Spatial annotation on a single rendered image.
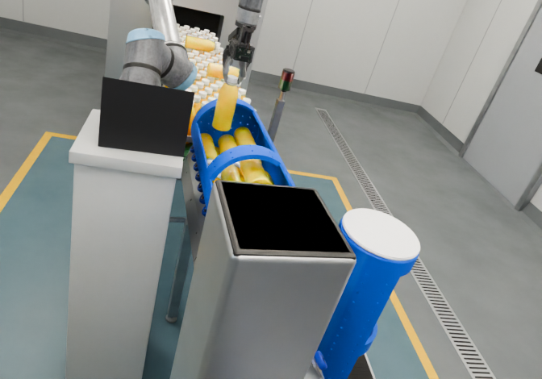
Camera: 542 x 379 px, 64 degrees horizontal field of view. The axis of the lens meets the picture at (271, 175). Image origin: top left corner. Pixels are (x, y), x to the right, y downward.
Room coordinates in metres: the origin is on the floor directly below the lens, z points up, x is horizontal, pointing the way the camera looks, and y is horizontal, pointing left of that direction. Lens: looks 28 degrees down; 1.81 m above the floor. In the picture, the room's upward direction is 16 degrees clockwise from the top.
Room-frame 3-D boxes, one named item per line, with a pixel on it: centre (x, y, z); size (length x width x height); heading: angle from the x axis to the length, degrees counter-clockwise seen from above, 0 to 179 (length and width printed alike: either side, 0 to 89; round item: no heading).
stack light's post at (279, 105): (2.17, 0.06, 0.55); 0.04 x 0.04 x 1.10; 22
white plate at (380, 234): (1.30, -0.42, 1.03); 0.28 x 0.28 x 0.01
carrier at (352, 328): (1.30, -0.42, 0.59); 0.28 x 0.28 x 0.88
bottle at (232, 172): (1.20, 0.11, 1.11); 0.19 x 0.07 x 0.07; 22
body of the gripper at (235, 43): (1.48, 0.22, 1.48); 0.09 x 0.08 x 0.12; 22
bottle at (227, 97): (1.51, 0.23, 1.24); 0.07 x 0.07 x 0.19
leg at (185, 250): (1.60, 0.29, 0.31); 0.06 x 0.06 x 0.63; 22
